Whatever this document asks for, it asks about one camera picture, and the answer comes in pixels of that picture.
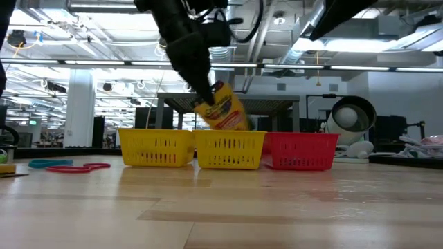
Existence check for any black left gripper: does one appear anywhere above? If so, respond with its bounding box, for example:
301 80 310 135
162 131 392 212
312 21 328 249
134 0 228 107

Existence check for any yellow crayon box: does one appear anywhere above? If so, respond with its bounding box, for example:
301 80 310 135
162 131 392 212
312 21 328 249
0 164 29 179
193 81 250 131

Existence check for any yellow plastic basket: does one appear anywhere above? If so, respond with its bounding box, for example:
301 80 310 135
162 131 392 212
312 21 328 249
192 129 267 170
117 128 195 168

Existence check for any dark red rubber band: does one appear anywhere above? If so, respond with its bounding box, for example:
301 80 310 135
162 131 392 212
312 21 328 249
46 163 111 174

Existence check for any blue rubber band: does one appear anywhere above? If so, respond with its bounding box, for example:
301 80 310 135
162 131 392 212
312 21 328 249
28 158 74 169

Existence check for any LED light bar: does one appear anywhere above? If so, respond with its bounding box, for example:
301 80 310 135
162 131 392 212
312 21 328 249
0 57 443 73

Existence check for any black background monitor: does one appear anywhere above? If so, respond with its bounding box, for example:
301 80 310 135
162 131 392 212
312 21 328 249
375 115 426 153
134 107 174 130

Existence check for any grey perforated metal shelf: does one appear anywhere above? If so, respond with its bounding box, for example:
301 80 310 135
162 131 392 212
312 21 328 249
155 92 300 133

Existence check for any black upright box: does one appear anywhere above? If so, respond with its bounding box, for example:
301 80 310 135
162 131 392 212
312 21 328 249
91 116 105 149

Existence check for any white building pillar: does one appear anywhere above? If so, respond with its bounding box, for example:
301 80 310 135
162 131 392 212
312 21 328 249
63 68 97 149

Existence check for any red plastic basket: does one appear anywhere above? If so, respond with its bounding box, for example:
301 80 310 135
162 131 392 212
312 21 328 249
262 132 340 172

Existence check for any silver air duct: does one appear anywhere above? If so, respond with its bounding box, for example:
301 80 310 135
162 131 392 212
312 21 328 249
207 44 237 91
278 0 328 66

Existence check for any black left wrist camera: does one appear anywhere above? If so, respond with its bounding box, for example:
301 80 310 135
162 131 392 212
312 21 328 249
200 19 233 48

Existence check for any white lamp cable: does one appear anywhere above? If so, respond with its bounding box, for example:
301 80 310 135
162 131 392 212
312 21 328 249
397 134 443 159

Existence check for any black ceiling camera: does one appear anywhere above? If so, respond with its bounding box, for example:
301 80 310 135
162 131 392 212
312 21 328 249
6 29 27 48

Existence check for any black cable loop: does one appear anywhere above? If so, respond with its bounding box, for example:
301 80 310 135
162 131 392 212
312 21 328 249
0 124 24 149

